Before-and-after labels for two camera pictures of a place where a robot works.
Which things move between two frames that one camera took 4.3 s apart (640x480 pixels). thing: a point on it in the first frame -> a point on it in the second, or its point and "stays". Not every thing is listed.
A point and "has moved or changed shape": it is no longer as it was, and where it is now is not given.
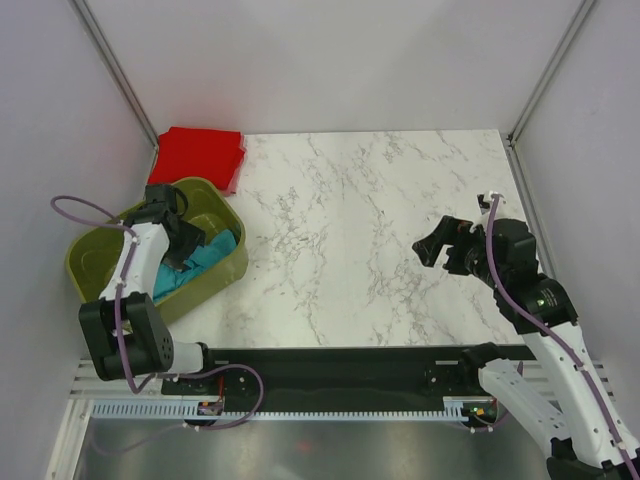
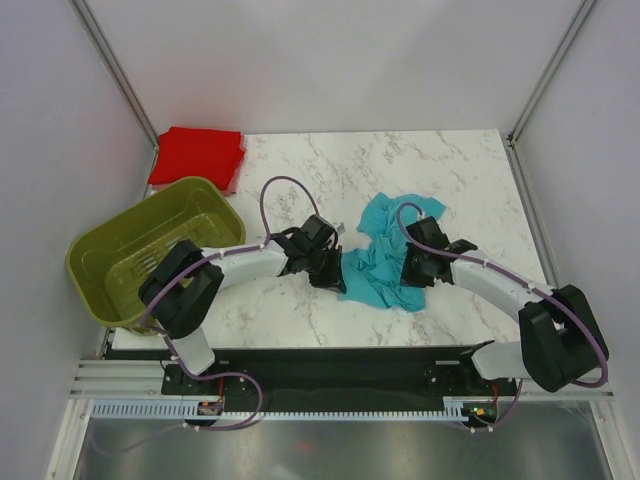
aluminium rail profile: x=89 y=384 stays
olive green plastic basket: x=213 y=205 stays
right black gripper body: x=470 y=252 -> x=414 y=270
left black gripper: x=193 y=237 -> x=333 y=278
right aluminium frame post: x=513 y=156 stays
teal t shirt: x=167 y=275 has moved or changed shape
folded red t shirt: x=189 y=152 stays
